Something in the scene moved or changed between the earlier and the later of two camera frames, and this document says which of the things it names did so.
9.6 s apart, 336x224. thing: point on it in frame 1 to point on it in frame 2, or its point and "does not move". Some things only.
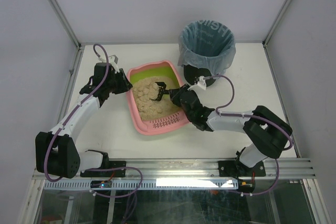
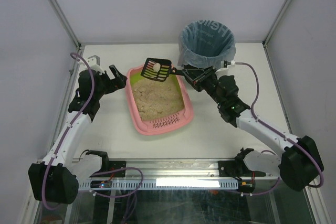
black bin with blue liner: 206,49 does not move
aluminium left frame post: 56,6 does not move
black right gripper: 180,94 to 197,78
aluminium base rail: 206,169 does not move
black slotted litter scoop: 161,86 to 159,68
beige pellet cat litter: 143,89 does not move
